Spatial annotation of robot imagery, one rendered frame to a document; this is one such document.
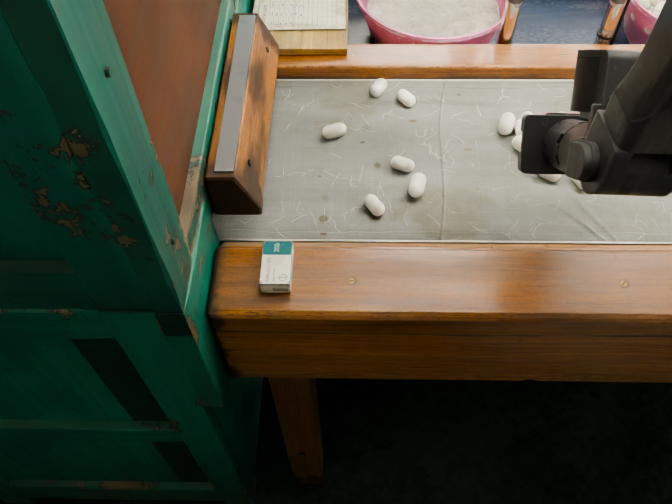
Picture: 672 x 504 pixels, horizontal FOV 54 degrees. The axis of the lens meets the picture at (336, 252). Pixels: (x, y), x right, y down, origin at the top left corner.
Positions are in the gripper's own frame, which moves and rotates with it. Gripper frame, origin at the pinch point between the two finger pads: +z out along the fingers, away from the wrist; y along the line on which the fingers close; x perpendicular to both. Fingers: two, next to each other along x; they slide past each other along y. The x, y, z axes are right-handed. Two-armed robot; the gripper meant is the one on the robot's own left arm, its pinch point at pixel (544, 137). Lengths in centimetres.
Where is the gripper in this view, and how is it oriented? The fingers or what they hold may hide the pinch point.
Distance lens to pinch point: 86.8
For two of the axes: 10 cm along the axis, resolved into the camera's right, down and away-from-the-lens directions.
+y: -10.0, -0.2, 0.2
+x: -0.1, 9.6, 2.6
